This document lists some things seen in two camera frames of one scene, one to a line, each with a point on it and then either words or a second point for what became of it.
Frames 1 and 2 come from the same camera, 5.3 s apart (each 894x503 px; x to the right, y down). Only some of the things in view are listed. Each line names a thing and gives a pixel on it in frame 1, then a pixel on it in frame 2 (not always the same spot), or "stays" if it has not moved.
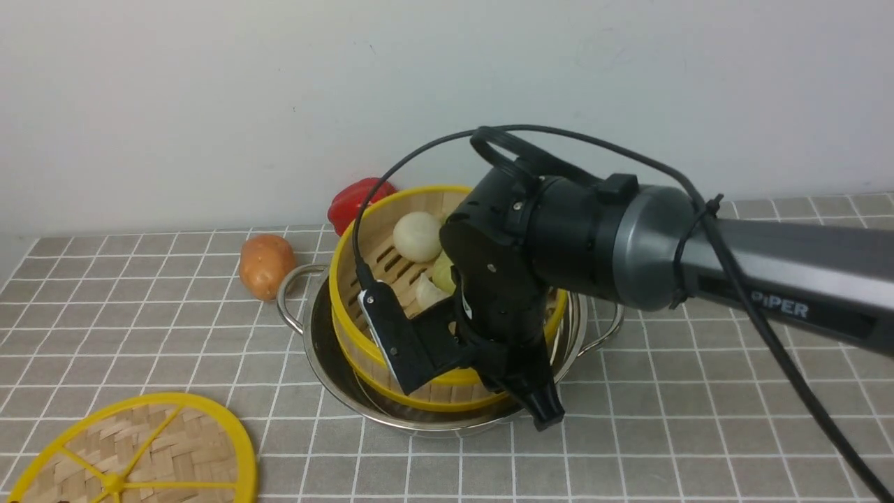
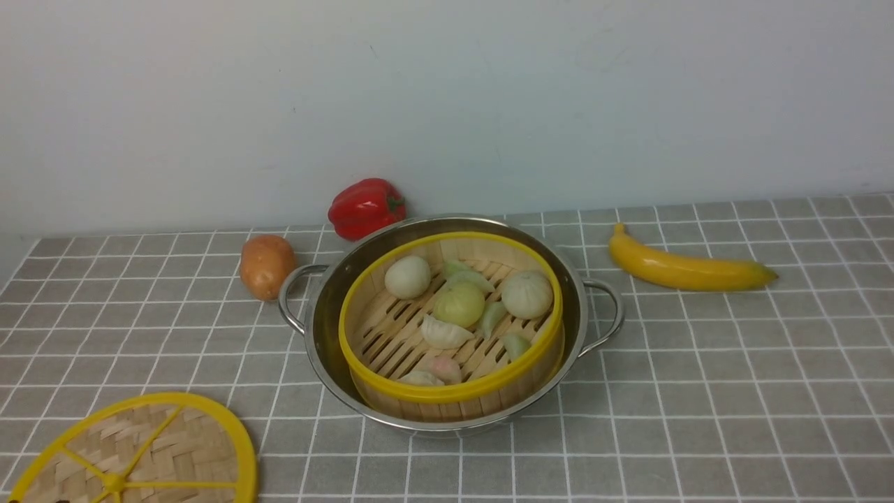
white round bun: x=416 y=237 to x=408 y=276
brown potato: x=265 y=260 stays
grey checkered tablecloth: x=673 y=406 stays
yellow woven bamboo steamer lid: x=161 y=448 stays
